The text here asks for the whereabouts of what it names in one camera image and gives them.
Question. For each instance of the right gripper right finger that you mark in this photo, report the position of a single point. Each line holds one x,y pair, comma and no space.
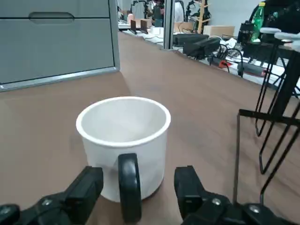
189,187

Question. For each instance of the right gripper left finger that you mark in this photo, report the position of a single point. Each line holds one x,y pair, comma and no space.
77,187

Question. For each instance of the gray drawer with recessed grip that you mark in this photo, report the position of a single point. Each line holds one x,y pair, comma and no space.
58,47

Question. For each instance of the gray metal cabinet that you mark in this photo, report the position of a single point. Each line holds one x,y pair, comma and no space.
114,47

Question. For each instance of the cardboard box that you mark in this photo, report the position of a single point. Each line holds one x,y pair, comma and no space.
218,30

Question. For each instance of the white box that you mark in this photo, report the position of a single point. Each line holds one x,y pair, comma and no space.
157,30

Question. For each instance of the black jar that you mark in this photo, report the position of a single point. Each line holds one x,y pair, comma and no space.
245,31

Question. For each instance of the wooden stand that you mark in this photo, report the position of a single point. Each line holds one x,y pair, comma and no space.
201,21

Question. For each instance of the brown slotted stand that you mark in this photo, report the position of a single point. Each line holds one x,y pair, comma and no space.
133,27
145,26

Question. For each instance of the person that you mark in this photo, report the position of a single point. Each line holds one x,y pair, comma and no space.
157,14

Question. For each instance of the green plastic bottle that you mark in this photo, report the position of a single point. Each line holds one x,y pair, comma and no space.
257,21

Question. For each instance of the black bag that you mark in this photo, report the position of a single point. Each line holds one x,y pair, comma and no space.
283,14

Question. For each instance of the aluminium frame post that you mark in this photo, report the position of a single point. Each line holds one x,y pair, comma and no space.
168,23

